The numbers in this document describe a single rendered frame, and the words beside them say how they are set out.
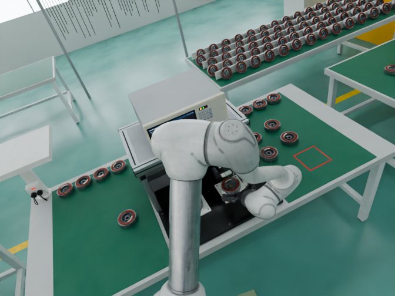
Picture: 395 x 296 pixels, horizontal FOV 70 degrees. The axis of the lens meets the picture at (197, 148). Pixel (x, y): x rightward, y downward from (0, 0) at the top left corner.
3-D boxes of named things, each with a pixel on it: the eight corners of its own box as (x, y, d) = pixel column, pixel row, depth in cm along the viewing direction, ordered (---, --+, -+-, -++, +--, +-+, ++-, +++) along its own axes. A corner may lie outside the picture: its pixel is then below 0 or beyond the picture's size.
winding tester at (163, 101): (230, 125, 154) (224, 93, 141) (156, 158, 147) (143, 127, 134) (201, 96, 183) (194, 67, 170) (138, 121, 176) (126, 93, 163)
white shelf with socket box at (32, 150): (87, 206, 182) (49, 155, 153) (30, 232, 176) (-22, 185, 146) (82, 173, 208) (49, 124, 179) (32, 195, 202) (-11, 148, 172)
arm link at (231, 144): (263, 141, 89) (222, 138, 94) (257, 107, 74) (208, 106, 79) (257, 180, 84) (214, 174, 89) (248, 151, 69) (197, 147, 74)
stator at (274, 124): (272, 120, 207) (272, 117, 205) (284, 127, 199) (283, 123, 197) (260, 128, 204) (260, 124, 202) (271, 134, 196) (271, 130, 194)
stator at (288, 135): (301, 137, 188) (301, 133, 186) (293, 148, 183) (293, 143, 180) (285, 133, 195) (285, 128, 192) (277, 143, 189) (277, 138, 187)
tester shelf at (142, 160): (250, 126, 157) (250, 119, 154) (136, 178, 145) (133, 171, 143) (216, 94, 190) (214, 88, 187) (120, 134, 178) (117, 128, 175)
